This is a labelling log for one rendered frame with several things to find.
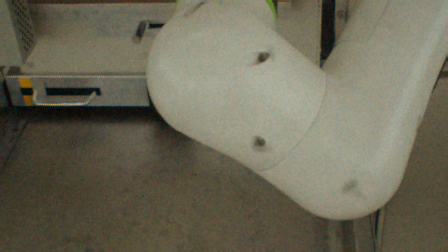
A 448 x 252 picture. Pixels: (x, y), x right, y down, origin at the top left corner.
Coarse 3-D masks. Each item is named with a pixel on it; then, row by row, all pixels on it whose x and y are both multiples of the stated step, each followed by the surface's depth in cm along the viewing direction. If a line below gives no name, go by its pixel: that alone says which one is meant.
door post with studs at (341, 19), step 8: (336, 0) 124; (344, 0) 124; (352, 0) 123; (336, 8) 125; (344, 8) 125; (352, 8) 124; (336, 16) 126; (344, 16) 125; (336, 24) 127; (344, 24) 127; (336, 32) 128
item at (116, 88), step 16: (320, 64) 111; (16, 80) 114; (48, 80) 113; (64, 80) 113; (80, 80) 113; (96, 80) 112; (112, 80) 112; (128, 80) 112; (144, 80) 112; (16, 96) 116; (48, 96) 115; (64, 96) 115; (80, 96) 115; (96, 96) 114; (112, 96) 114; (128, 96) 114; (144, 96) 114
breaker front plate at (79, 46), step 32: (32, 0) 106; (64, 0) 106; (96, 0) 105; (128, 0) 105; (160, 0) 104; (64, 32) 109; (96, 32) 108; (128, 32) 108; (288, 32) 106; (32, 64) 113; (64, 64) 113; (96, 64) 112; (128, 64) 112
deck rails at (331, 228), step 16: (0, 96) 113; (0, 112) 113; (16, 112) 118; (32, 112) 119; (0, 128) 113; (16, 128) 114; (0, 144) 111; (0, 160) 108; (336, 224) 93; (352, 224) 85; (336, 240) 90; (352, 240) 85
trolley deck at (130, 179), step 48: (48, 144) 111; (96, 144) 110; (144, 144) 110; (192, 144) 109; (0, 192) 102; (48, 192) 102; (96, 192) 101; (144, 192) 100; (192, 192) 100; (240, 192) 99; (0, 240) 94; (48, 240) 94; (96, 240) 93; (144, 240) 93; (192, 240) 92; (240, 240) 92; (288, 240) 91
